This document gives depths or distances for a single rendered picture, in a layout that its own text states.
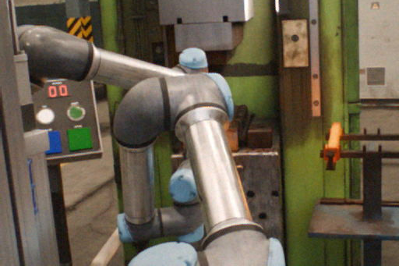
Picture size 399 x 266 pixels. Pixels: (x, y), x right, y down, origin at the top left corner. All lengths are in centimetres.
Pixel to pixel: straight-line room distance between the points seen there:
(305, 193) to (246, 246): 127
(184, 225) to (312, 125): 84
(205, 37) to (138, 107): 84
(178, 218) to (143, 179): 20
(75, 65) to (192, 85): 27
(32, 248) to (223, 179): 35
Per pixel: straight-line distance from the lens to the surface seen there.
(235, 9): 197
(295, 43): 208
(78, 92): 205
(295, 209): 225
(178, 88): 119
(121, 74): 135
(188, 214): 148
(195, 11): 199
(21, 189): 90
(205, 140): 112
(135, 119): 119
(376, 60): 720
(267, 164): 199
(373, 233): 182
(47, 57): 129
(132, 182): 134
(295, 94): 213
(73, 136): 199
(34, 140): 98
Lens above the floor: 145
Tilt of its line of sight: 11 degrees down
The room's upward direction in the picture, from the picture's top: 3 degrees counter-clockwise
